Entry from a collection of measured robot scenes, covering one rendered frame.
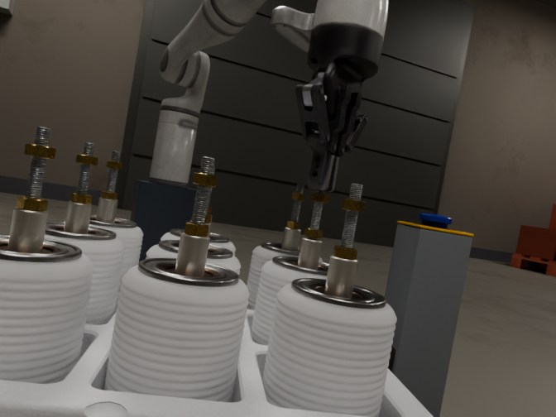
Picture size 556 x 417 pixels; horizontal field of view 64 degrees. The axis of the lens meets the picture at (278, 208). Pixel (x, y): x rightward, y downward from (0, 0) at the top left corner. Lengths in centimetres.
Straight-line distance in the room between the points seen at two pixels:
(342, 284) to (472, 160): 490
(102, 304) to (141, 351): 15
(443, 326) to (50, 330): 43
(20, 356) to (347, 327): 22
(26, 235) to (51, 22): 358
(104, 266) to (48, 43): 347
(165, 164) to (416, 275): 68
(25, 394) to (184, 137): 82
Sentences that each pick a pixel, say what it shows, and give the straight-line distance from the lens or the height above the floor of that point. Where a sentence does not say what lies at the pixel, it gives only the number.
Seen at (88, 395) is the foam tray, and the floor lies 18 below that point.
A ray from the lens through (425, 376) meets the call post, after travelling 61.
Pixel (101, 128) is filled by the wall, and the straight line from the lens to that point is 376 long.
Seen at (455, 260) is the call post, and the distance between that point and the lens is 58.
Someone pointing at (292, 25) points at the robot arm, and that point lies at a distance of 50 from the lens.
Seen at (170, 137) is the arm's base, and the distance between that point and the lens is 107.
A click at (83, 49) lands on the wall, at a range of 385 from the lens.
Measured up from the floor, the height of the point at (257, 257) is 24.
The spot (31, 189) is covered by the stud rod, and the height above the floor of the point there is 30.
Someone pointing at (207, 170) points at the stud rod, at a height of 33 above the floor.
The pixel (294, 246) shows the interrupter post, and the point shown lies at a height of 26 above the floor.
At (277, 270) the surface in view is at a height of 25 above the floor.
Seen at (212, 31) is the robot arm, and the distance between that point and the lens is 97.
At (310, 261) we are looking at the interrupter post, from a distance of 47.
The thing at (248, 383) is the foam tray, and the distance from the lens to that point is 35.
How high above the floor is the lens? 32
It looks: 2 degrees down
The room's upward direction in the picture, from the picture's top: 10 degrees clockwise
